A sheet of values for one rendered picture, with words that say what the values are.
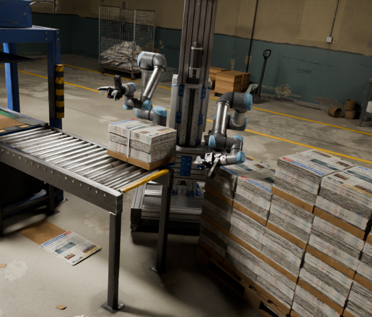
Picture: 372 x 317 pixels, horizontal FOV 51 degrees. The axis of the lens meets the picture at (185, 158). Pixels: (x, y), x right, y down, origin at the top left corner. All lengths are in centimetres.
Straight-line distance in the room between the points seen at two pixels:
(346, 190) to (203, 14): 178
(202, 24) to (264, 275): 189
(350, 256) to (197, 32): 197
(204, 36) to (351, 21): 607
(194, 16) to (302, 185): 161
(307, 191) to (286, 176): 15
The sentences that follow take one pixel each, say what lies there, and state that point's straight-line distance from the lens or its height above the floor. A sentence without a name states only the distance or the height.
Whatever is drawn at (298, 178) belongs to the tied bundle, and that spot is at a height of 99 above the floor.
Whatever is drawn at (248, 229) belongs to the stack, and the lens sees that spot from 256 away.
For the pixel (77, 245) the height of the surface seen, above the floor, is 1.
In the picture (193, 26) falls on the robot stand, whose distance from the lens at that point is 318.
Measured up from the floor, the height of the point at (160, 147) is 95.
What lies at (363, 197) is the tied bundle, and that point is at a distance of 204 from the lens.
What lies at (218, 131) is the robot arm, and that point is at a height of 108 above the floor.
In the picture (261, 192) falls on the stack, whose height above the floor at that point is 81.
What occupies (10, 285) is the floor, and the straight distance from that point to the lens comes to 292.
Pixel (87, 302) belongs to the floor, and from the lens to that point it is 271.
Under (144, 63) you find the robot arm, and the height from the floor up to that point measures 138.
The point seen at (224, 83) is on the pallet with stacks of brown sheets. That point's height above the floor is 36.
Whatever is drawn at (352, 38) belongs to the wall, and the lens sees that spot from 896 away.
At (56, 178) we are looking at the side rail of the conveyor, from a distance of 254.
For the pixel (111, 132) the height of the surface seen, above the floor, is 98.
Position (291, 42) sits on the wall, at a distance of 929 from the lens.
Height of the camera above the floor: 179
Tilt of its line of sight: 21 degrees down
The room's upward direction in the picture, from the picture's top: 6 degrees clockwise
